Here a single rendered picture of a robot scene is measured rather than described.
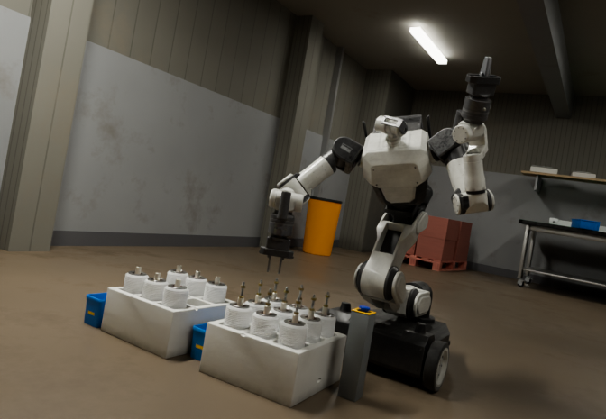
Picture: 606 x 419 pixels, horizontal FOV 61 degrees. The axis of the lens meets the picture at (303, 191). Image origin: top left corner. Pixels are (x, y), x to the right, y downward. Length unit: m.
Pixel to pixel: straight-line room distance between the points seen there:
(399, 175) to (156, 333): 1.12
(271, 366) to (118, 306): 0.75
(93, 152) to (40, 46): 0.94
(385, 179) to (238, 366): 0.91
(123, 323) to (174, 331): 0.26
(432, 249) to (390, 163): 5.35
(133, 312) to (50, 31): 2.35
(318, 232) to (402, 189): 4.40
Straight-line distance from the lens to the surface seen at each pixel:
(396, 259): 2.18
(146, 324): 2.13
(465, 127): 1.83
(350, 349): 1.92
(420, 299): 2.45
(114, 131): 4.55
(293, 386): 1.78
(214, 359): 1.94
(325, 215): 6.46
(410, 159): 2.03
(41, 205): 4.01
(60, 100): 4.01
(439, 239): 7.32
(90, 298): 2.38
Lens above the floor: 0.68
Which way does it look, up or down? 1 degrees up
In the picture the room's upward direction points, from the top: 10 degrees clockwise
